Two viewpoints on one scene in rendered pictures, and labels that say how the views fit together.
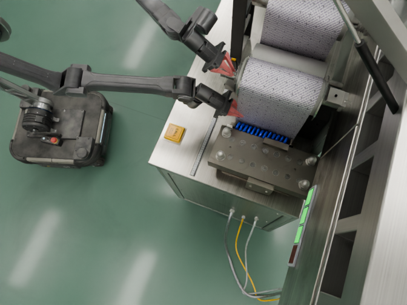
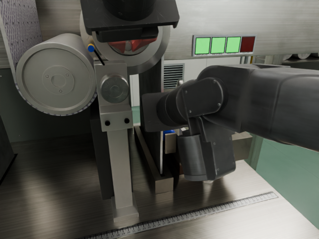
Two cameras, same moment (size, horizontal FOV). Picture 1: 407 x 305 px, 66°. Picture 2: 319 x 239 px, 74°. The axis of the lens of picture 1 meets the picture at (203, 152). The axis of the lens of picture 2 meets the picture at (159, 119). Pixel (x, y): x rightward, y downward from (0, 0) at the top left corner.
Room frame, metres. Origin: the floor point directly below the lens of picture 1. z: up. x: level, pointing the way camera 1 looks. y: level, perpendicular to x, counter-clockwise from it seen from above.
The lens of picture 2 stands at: (0.78, 0.13, 1.27)
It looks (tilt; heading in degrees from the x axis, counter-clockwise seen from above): 25 degrees down; 224
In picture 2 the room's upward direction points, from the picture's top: straight up
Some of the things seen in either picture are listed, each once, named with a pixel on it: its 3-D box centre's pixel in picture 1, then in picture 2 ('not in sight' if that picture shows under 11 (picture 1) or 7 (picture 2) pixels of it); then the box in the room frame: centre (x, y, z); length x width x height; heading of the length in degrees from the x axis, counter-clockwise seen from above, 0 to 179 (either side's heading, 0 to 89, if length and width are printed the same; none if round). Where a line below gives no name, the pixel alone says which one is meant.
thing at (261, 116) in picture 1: (268, 119); (148, 86); (0.43, -0.25, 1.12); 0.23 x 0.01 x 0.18; 60
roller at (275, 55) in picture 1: (285, 69); (66, 66); (0.58, -0.34, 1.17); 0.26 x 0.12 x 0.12; 60
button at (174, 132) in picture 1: (174, 132); not in sight; (0.52, 0.11, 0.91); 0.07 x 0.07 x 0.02; 60
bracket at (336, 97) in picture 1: (337, 97); not in sight; (0.40, -0.43, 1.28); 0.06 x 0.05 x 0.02; 60
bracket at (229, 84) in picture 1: (232, 92); (118, 149); (0.59, -0.15, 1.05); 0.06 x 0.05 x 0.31; 60
